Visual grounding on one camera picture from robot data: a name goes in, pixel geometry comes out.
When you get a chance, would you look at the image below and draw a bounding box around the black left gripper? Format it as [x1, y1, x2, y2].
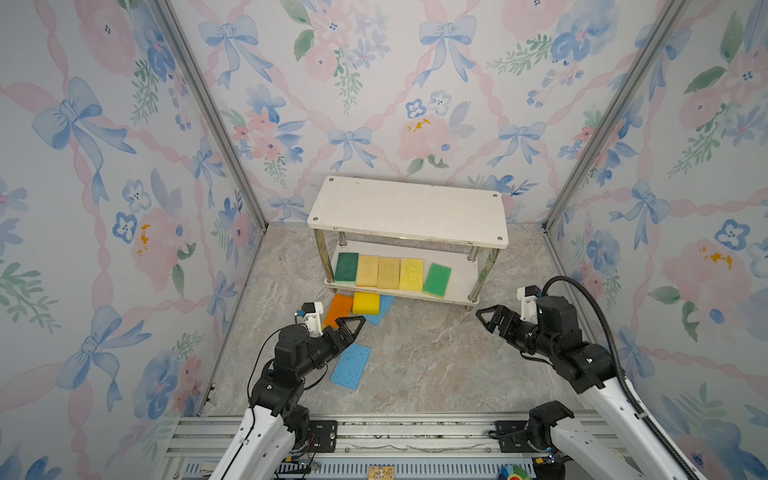
[294, 315, 362, 382]

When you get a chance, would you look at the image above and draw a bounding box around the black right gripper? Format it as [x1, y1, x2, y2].
[477, 304, 557, 360]

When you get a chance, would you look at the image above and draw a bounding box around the small yellow sponge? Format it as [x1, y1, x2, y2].
[352, 291, 381, 316]

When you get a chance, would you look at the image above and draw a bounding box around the blue sponge back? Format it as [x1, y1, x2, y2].
[365, 295, 395, 325]

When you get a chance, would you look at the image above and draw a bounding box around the blue sponge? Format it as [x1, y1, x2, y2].
[365, 295, 395, 325]
[331, 343, 371, 390]

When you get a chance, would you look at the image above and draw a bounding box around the dark green scouring sponge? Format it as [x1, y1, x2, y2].
[334, 252, 359, 285]

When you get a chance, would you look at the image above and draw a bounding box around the light green sponge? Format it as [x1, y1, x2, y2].
[422, 263, 452, 298]

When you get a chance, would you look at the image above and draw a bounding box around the bright yellow porous sponge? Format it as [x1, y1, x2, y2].
[398, 258, 424, 292]

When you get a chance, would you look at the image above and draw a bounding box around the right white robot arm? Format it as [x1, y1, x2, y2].
[475, 296, 701, 479]

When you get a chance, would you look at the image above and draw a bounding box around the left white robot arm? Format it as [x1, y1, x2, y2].
[211, 316, 366, 479]

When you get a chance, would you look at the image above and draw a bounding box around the white two-tier metal shelf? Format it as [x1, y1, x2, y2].
[307, 175, 509, 307]

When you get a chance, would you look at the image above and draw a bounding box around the orange sponge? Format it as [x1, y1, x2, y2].
[323, 294, 354, 329]

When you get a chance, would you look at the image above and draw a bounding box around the blue sponge front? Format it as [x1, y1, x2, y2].
[331, 343, 371, 390]

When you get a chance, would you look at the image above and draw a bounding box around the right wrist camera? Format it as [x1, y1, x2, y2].
[517, 285, 541, 324]

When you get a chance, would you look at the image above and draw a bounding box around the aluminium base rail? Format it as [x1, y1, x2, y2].
[157, 412, 682, 480]

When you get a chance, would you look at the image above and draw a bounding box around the black corrugated cable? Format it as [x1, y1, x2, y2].
[541, 275, 703, 480]

